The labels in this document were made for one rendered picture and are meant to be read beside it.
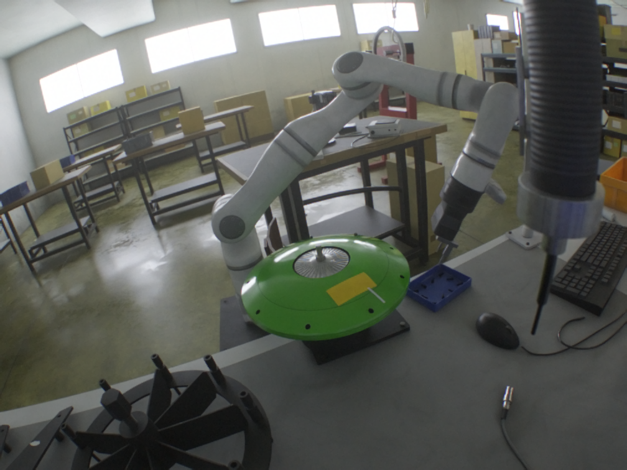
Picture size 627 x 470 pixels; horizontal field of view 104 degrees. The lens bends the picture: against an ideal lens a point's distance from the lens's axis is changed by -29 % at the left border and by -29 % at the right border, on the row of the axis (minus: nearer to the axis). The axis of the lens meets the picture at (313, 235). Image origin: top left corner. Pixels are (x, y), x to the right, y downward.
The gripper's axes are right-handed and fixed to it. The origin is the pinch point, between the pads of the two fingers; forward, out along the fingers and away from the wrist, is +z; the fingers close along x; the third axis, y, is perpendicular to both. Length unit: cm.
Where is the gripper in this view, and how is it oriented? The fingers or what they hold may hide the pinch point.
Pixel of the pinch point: (437, 258)
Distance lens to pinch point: 75.3
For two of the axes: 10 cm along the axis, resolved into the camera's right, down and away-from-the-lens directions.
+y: -9.3, -3.7, 0.5
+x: -2.4, 4.8, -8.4
